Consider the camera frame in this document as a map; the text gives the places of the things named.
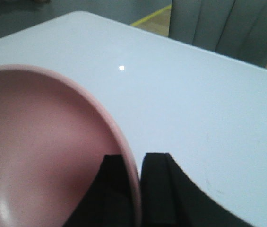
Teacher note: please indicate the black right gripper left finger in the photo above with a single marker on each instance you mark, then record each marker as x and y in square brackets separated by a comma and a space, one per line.
[108, 201]

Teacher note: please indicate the pink bowl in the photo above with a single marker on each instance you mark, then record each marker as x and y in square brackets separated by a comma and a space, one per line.
[54, 136]

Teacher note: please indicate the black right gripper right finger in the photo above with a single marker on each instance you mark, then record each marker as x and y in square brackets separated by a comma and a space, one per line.
[171, 199]

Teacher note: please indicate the right grey upholstered chair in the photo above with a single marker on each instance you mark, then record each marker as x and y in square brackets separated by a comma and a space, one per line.
[234, 28]

